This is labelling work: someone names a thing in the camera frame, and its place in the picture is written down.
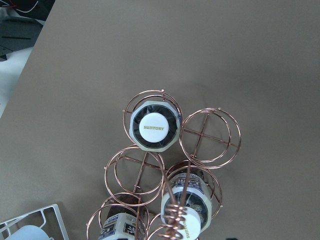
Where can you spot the tea bottle white cap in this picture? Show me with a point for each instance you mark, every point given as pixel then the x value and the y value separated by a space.
pixel 155 126

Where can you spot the copper wire bottle basket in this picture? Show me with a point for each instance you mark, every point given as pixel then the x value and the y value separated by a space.
pixel 209 139

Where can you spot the white cup rack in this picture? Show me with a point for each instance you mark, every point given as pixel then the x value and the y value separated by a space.
pixel 45 223

